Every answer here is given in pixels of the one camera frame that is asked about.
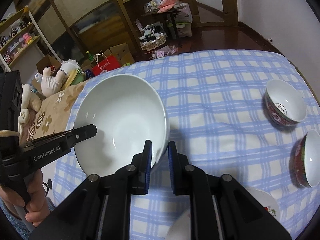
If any large plain white bowl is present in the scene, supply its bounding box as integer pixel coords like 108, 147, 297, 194
73, 74, 169, 177

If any person's left hand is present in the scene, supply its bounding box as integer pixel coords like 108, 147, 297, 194
1, 170, 50, 227

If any wooden door frame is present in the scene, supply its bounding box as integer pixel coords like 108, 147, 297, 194
181, 0, 238, 28

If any white plush toy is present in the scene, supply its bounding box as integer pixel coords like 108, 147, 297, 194
31, 55, 85, 98

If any red paper shopping bag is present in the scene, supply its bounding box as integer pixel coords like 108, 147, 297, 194
92, 55, 121, 76

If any green bottle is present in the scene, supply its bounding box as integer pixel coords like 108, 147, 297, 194
86, 50, 94, 62

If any white shelf with toys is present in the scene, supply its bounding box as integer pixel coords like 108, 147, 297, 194
1, 6, 61, 83

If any blue white checked cloth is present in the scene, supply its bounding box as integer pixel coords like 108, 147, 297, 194
51, 49, 320, 240

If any white plate with cherries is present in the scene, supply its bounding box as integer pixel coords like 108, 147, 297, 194
245, 187, 280, 222

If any wooden cabinet with glass doors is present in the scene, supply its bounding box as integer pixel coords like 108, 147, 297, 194
14, 0, 139, 62

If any wicker basket with items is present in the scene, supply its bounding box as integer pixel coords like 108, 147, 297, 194
139, 22, 167, 51

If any brown floral blanket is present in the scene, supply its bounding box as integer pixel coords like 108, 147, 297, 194
18, 81, 86, 144

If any white dish with red seal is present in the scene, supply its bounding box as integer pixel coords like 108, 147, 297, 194
165, 209, 191, 240

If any small cluttered black table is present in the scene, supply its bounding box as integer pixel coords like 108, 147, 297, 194
143, 3, 193, 39

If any red patterned small bowl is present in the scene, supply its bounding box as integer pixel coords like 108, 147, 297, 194
265, 80, 307, 127

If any cardboard box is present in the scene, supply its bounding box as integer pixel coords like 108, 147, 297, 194
104, 43, 135, 66

